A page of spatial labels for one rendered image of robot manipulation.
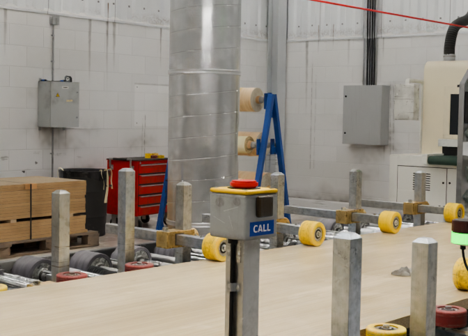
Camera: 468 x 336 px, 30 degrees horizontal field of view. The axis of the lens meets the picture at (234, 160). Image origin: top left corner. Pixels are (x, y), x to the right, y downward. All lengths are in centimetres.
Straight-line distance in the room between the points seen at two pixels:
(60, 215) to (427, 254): 109
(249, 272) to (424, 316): 52
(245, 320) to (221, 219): 15
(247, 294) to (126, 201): 130
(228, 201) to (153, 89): 990
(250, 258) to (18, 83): 858
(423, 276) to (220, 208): 55
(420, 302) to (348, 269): 27
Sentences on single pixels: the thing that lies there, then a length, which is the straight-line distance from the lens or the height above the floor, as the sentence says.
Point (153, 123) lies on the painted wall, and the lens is 1111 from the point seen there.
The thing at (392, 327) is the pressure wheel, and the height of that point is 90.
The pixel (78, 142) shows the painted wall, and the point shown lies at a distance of 1028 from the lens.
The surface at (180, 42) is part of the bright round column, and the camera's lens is 574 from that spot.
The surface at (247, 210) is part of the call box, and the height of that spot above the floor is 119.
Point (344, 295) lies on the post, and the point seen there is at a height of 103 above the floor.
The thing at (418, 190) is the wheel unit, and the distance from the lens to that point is 379.
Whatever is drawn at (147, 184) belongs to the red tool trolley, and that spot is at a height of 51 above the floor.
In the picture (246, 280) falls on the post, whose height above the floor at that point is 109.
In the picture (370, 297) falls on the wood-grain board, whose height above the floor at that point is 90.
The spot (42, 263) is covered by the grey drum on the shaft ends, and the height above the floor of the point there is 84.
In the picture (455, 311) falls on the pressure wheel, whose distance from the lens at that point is 198.
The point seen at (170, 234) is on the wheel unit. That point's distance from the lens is 263.
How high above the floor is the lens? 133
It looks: 3 degrees down
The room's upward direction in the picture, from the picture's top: 1 degrees clockwise
